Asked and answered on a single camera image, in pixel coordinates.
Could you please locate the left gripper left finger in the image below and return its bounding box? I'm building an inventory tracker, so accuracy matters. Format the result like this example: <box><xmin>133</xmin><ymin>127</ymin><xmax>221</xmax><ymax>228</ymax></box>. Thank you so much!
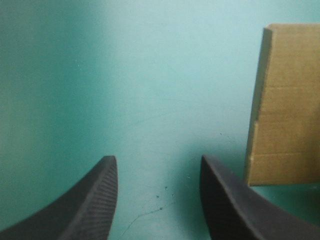
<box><xmin>0</xmin><ymin>155</ymin><xmax>119</xmax><ymax>240</ymax></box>

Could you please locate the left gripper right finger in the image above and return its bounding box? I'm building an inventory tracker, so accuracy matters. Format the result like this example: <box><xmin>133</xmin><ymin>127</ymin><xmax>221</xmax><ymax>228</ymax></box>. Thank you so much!
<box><xmin>200</xmin><ymin>154</ymin><xmax>320</xmax><ymax>240</ymax></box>

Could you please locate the brown cardboard box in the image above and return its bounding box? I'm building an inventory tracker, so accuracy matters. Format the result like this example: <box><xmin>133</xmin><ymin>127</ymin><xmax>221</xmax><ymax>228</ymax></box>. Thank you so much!
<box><xmin>243</xmin><ymin>23</ymin><xmax>320</xmax><ymax>187</ymax></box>

